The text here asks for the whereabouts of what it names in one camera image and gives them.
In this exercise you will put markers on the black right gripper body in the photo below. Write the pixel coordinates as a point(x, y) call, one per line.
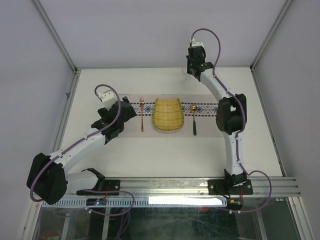
point(189, 65)

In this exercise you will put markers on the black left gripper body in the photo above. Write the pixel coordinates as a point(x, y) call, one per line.
point(130, 114)

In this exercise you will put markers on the rose gold fork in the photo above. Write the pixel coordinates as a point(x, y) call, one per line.
point(142, 104)

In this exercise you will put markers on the gold spoon green handle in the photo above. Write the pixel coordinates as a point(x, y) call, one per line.
point(193, 110)

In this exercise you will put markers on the patterned white placemat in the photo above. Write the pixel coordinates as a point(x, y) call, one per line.
point(205, 117)

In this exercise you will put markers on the yellow woven pattern plate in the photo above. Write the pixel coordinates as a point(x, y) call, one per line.
point(168, 115)

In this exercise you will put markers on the clear drinking glass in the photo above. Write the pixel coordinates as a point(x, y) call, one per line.
point(184, 70)

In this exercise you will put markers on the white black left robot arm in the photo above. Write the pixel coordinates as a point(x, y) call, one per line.
point(49, 176)

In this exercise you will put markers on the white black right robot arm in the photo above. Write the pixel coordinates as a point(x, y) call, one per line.
point(231, 116)

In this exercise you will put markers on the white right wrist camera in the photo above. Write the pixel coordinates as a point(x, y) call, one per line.
point(196, 43)

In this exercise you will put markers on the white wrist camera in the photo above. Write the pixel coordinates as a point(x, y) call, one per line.
point(107, 98)
point(196, 43)

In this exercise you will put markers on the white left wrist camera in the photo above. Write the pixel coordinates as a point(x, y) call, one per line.
point(107, 98)

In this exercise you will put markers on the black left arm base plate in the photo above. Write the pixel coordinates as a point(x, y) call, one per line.
point(109, 187)

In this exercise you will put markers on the white slotted cable duct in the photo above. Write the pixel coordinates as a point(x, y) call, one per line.
point(139, 202)

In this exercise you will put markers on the right aluminium frame post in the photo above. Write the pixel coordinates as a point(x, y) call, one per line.
point(271, 33)

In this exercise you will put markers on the aluminium frame post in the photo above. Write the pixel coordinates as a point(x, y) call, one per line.
point(38, 6)
point(271, 33)

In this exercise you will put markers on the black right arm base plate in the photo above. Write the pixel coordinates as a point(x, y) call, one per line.
point(221, 187)

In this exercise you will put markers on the left aluminium frame post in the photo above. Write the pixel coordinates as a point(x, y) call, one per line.
point(38, 6)

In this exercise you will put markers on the aluminium front mounting rail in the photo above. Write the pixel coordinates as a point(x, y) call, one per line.
point(278, 187)

